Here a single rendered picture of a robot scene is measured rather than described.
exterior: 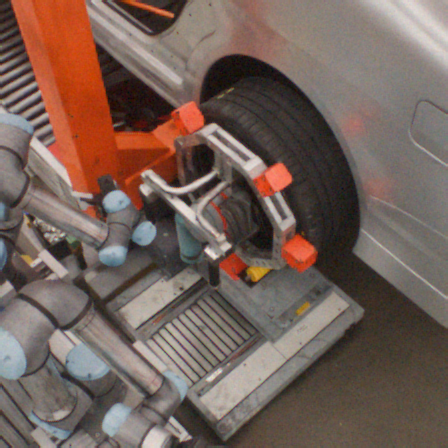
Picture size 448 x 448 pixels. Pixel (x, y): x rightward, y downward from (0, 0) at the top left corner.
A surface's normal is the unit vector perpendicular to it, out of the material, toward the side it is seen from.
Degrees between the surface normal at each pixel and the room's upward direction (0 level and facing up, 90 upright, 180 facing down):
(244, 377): 0
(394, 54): 80
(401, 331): 0
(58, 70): 90
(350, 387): 0
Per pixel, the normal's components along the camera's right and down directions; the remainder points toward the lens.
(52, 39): 0.67, 0.59
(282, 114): 0.07, -0.49
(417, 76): -0.73, 0.44
